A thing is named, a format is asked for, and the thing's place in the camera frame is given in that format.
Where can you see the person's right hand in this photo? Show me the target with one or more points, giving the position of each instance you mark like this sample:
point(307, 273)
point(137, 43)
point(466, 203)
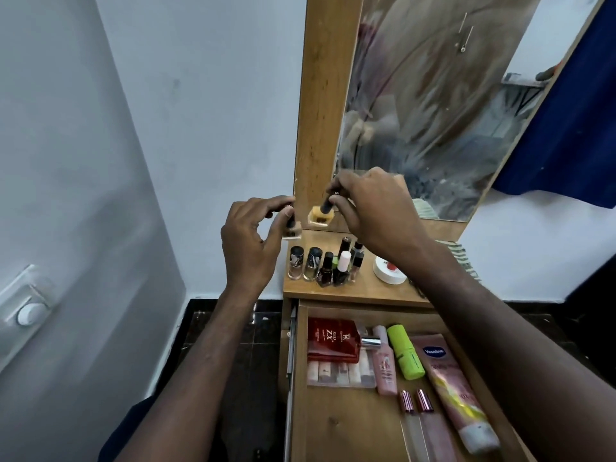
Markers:
point(380, 211)

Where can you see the person's left hand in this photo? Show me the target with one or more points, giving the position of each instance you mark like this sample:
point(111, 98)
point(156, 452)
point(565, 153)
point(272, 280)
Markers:
point(245, 250)

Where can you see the person's right thumb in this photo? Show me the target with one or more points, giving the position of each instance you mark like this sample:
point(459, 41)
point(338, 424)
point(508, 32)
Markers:
point(344, 211)

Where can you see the person's left thumb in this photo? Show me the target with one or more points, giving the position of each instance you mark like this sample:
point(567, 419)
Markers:
point(279, 228)

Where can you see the clear nail polish bottle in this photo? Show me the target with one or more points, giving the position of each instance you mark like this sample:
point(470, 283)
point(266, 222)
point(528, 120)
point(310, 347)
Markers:
point(292, 230)

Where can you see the yellow nail polish bottle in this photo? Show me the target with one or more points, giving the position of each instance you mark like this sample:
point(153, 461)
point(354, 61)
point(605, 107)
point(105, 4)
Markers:
point(320, 215)

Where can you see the person's right forearm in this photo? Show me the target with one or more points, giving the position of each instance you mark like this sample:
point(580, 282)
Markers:
point(505, 356)

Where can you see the person's left forearm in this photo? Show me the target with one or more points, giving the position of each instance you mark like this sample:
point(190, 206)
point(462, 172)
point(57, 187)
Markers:
point(197, 380)

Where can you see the cluster of nail polish bottles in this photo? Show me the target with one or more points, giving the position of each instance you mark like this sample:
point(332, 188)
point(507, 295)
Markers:
point(327, 267)

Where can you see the white round jar red label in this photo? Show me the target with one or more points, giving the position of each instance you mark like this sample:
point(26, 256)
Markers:
point(387, 273)

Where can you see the wooden dressing table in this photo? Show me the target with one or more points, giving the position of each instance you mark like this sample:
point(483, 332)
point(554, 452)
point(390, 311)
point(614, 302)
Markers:
point(327, 91)

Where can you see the red perfume bottle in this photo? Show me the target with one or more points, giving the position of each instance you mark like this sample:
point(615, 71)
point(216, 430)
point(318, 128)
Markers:
point(332, 339)

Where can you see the striped cloth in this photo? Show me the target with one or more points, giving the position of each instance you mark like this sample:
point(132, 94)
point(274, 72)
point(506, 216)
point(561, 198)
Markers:
point(459, 257)

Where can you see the dressing table mirror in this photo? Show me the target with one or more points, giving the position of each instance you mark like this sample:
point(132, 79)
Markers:
point(433, 100)

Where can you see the green cosmetic tube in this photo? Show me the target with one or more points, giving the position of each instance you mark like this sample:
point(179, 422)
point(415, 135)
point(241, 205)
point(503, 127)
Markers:
point(405, 353)

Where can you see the clear lipstick case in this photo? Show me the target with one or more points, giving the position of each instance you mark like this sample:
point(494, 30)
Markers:
point(339, 375)

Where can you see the pink cosmetic bottle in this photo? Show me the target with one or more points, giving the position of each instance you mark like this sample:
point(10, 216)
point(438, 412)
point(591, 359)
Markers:
point(385, 368)

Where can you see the wooden drawer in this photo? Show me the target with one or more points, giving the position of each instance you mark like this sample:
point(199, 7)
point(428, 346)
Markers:
point(351, 423)

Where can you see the pink lotion tube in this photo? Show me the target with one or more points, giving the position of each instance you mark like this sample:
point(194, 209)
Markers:
point(452, 389)

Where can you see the blue curtain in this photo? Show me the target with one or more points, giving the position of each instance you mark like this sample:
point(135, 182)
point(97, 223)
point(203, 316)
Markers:
point(568, 125)

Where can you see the person's dark blue clothing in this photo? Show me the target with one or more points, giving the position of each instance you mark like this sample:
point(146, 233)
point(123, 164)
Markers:
point(125, 428)

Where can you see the white wall switch panel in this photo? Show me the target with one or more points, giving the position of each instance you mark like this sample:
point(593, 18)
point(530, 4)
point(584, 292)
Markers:
point(29, 312)

